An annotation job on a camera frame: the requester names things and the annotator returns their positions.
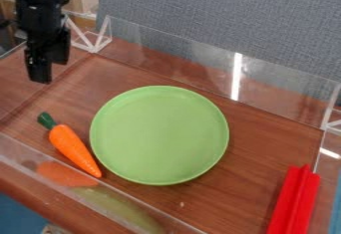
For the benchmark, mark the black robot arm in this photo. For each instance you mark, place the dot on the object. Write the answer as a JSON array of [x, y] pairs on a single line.
[[42, 21]]

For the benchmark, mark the green round plate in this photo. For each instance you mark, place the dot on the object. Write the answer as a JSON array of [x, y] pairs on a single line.
[[159, 135]]

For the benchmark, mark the clear acrylic tray wall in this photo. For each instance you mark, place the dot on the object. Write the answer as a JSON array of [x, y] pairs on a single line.
[[284, 120]]

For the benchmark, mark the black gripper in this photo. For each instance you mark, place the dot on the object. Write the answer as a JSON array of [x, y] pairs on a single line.
[[48, 37]]

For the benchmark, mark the red plastic bracket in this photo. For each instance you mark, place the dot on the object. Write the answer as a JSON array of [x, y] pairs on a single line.
[[296, 200]]

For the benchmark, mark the clear acrylic triangle bracket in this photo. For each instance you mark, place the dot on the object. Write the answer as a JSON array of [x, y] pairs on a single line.
[[91, 41]]

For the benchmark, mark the orange toy carrot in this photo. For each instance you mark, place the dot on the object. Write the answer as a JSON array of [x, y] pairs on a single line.
[[68, 144]]

